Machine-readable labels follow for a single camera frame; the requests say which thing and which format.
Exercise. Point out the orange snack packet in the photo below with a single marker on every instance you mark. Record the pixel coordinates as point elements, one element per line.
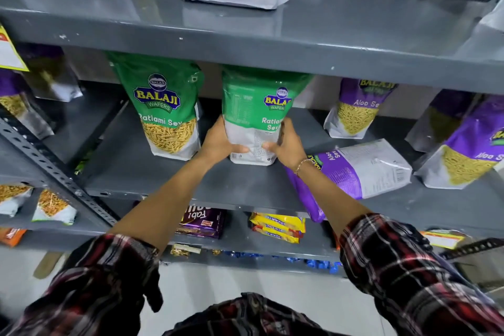
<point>11,236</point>

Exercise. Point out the person's right thumb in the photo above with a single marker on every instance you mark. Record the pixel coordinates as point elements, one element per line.
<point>271,146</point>

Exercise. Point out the green snack bag clear window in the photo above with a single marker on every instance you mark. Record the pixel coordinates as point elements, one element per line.
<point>161,111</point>

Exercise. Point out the person's left forearm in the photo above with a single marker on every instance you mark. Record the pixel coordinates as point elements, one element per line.
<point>165,205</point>

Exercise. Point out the person's left thumb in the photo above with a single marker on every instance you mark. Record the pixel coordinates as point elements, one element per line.
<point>239,149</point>

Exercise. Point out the grey metal shelf unit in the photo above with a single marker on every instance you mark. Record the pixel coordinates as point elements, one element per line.
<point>315,32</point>

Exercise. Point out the yellow biscuit pack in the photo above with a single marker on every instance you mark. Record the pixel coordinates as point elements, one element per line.
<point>281,221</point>
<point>275,235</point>

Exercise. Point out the yellow flat packet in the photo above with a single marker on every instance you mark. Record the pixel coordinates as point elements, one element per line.
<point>443,239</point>

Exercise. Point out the row of blue wrapped sweets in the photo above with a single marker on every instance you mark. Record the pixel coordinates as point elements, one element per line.
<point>319,265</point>

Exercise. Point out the small white snack packet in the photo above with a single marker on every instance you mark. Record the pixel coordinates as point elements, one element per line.
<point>53,207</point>
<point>11,198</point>

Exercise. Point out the brown cardboard piece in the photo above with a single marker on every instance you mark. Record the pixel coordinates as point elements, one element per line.
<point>47,265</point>

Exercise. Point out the grey slotted angle shelf unit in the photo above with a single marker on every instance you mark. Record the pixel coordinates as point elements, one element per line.
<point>43,162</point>

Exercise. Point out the grey slotted angle bar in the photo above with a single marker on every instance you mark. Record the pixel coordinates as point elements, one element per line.
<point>472,248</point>

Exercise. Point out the gold wrapped sweets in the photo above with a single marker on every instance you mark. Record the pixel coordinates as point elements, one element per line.
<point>181,251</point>

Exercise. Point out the red plaid shirt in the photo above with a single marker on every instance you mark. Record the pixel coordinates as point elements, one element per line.
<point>98,288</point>

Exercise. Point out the person's left hand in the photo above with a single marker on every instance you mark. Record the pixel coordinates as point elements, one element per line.
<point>214,144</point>

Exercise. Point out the yellow paper shelf tag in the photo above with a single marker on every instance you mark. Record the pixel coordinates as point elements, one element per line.
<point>8,52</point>

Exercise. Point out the person's right forearm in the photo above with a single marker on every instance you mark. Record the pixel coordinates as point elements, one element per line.
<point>330,198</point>

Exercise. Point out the purple biscuit pack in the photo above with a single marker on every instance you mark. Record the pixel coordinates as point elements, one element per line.
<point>202,221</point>

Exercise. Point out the person's right hand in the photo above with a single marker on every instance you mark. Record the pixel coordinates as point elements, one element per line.
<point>291,148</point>

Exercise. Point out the green snack bag white bottom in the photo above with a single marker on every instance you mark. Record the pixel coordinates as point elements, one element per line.
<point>256,111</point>

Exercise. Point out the purple white snack bag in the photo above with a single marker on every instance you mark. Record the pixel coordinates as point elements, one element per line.
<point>366,170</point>
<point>19,107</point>
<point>441,119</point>
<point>468,150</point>
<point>356,111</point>
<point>51,72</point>

